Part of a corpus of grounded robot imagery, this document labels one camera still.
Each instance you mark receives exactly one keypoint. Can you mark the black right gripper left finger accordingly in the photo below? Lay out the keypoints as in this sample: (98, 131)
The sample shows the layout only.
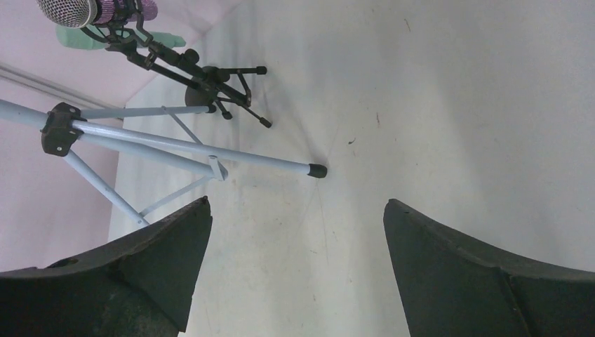
(141, 284)

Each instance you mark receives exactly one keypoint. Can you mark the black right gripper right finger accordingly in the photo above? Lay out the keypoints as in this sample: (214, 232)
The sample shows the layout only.
(452, 284)

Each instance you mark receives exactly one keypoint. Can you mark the pink glitter microphone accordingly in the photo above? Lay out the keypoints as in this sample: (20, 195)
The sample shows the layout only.
(102, 13)

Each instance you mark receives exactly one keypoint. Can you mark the light blue music stand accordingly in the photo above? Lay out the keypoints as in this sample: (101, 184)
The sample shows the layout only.
(65, 124)

